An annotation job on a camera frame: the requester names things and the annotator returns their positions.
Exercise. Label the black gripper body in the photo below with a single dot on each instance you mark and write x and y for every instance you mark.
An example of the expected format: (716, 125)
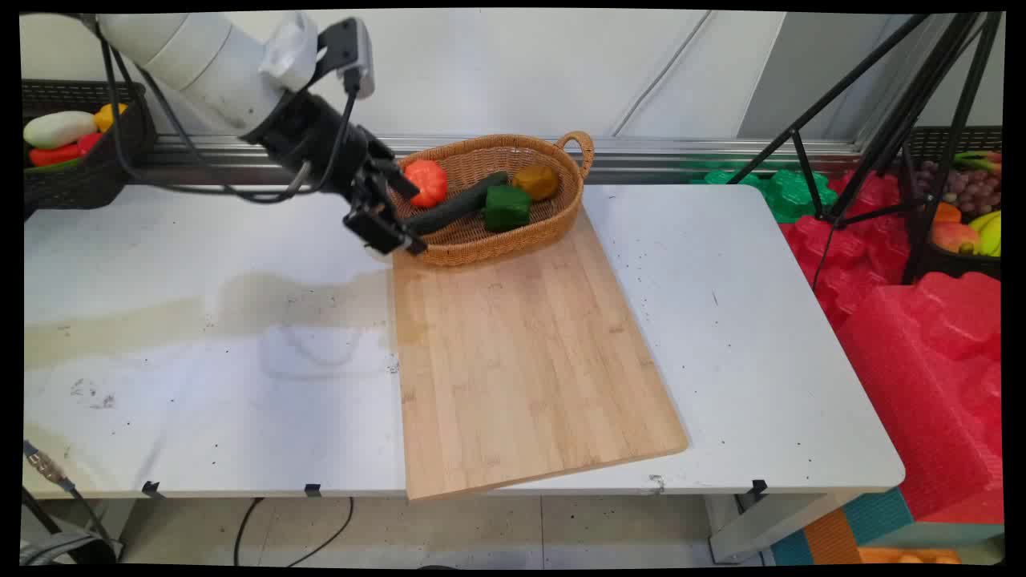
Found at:
(317, 140)

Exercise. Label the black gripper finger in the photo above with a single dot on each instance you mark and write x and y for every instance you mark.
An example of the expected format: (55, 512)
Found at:
(377, 228)
(397, 178)

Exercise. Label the dark green toy cucumber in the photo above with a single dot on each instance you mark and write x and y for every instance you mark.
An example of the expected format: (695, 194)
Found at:
(461, 204)

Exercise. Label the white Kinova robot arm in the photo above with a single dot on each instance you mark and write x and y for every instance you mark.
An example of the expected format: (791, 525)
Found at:
(200, 64)

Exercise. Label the orange toy tomato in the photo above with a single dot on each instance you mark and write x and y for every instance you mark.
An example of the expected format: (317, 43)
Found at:
(426, 183)

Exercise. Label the green toy bell pepper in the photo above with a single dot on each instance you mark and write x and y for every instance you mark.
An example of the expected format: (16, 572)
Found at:
(506, 208)

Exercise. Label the oval wicker basket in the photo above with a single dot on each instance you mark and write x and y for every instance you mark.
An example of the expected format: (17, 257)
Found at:
(513, 236)

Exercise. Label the brown yellow toy pepper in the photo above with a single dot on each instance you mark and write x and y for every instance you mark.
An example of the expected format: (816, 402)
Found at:
(536, 182)

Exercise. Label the bamboo cutting board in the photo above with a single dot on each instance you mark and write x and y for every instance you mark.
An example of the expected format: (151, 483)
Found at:
(529, 361)

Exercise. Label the yellow toy bell pepper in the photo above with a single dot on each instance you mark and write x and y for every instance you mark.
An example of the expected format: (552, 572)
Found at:
(109, 116)

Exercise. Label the black woven storage basket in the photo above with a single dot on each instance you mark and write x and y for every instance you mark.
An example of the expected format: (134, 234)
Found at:
(88, 180)

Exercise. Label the red toy chili pepper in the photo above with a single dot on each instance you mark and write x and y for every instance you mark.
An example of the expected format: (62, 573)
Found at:
(64, 151)

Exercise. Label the white toy radish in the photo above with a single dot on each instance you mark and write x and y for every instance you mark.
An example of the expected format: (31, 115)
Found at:
(58, 129)

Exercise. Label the flat green toy vegetable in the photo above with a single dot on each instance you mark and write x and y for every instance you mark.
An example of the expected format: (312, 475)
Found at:
(50, 166)

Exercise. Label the green foam mat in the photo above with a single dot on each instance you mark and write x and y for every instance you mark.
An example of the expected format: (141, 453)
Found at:
(793, 195)

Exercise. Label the small red foam mat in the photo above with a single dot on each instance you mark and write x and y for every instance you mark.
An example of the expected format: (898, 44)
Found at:
(842, 256)

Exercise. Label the white table leg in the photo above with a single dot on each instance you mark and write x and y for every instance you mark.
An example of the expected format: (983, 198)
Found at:
(769, 529)

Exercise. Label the black woven fruit basket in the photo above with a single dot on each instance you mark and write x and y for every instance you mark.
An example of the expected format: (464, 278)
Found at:
(934, 260)

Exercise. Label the small orange toy fruit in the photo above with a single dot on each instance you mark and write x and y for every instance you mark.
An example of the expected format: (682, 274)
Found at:
(947, 213)

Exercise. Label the red orange toy mango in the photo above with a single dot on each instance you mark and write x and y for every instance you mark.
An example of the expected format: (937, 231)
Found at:
(954, 237)

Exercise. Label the large red foam mat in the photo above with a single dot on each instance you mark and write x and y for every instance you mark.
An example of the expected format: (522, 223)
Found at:
(922, 385)

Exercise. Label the purple toy grapes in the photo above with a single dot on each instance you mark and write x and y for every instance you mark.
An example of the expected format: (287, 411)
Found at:
(966, 186)

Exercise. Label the teal orange foam mat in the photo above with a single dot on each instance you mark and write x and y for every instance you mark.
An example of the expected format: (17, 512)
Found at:
(874, 529)

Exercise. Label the green pink toy vegetable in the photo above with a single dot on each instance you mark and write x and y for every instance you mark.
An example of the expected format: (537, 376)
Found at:
(979, 160)

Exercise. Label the yellow toy bananas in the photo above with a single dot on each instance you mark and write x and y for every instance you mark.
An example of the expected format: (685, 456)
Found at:
(989, 232)

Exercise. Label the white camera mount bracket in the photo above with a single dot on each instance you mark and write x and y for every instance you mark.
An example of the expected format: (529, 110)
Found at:
(290, 52)

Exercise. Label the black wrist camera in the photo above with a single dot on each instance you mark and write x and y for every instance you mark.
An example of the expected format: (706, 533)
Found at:
(353, 48)

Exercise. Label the metal wall rail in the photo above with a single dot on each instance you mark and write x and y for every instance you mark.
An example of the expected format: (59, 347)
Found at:
(641, 156)

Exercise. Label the black camera tripod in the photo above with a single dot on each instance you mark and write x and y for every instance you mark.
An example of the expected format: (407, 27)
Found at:
(890, 128)

